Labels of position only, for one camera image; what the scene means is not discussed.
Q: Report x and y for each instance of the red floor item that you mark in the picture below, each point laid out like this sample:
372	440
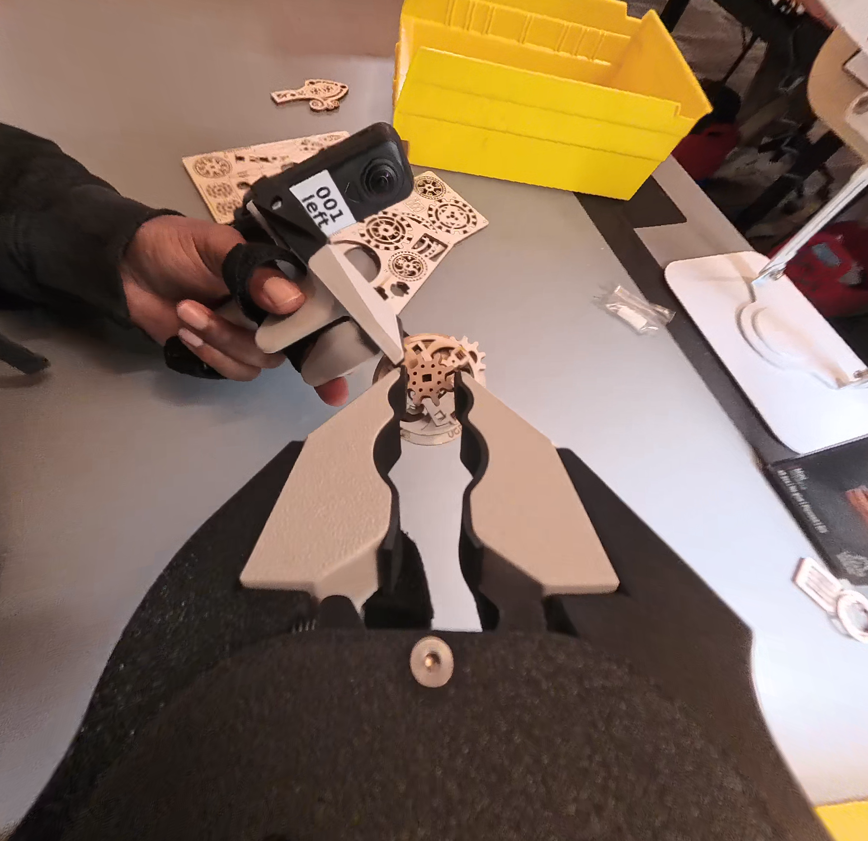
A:
827	264

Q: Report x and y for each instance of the white stand base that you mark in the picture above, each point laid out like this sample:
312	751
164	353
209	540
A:
705	312

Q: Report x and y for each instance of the wooden key-shaped piece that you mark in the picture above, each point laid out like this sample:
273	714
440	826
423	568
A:
319	93

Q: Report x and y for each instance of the yellow plastic bin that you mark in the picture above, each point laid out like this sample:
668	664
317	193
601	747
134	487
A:
529	122

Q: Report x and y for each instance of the pale wooden board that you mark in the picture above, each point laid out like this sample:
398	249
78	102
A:
834	88

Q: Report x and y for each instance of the grey desk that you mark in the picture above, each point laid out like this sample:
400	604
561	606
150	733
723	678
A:
135	447

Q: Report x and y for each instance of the small wooden cutout piece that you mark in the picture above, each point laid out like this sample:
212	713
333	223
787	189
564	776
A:
817	583

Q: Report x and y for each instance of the person's left forearm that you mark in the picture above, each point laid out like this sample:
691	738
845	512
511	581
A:
61	224

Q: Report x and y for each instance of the small clear plastic bag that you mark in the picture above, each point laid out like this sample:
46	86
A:
634	310

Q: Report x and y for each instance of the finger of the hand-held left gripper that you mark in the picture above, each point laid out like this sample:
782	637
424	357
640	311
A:
352	291

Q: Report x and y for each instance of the wooden puzzle part sheet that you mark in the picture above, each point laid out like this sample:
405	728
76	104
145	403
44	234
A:
447	217
217	169

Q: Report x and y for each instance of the person's left hand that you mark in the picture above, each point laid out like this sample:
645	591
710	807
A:
176	271

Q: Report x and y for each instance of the yellow plastic item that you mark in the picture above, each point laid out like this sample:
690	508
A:
847	824

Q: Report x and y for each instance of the table with black legs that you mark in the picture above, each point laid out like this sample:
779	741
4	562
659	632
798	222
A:
680	0

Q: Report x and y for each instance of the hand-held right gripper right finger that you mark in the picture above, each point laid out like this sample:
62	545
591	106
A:
536	515

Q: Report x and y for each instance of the wooden gear model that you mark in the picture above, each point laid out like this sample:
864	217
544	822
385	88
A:
432	380

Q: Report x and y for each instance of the red bag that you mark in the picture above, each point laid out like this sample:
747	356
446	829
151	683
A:
712	152

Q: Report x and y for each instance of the black puzzle package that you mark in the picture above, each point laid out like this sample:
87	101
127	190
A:
827	508

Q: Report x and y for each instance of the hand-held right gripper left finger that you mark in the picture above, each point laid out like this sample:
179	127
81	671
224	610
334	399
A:
325	502

